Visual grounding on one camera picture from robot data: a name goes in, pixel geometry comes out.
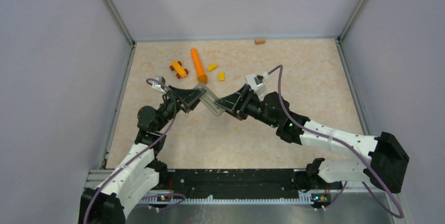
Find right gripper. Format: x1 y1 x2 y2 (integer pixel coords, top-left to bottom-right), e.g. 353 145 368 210
215 84 279 129

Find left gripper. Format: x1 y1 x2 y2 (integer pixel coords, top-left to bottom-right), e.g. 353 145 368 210
155 84 206 132

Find white air conditioner remote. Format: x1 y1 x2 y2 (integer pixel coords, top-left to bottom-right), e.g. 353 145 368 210
194 83 225 116

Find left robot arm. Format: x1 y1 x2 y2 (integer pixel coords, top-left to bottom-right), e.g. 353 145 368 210
78 86 206 223

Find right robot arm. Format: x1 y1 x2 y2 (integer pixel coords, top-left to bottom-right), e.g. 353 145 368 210
214 84 409 194

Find orange toy microphone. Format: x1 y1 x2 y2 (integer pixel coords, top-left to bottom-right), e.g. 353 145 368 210
190 48 208 84

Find yellow toy car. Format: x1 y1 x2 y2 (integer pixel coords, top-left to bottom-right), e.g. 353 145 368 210
169 61 189 79

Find yellow block lower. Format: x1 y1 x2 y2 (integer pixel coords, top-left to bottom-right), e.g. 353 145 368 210
218 71 225 82

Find yellow block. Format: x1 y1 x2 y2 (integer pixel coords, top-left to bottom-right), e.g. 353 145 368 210
207 63 218 72
218 71 225 82

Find yellow block upper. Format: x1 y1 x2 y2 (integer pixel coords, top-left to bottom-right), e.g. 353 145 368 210
207 63 218 72

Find brown wooden block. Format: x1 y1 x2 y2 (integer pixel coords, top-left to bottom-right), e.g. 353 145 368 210
255 38 266 45

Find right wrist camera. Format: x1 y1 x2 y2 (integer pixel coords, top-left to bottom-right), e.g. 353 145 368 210
245 72 269 98

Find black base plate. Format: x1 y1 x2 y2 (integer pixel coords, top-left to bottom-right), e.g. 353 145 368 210
154 168 343 200

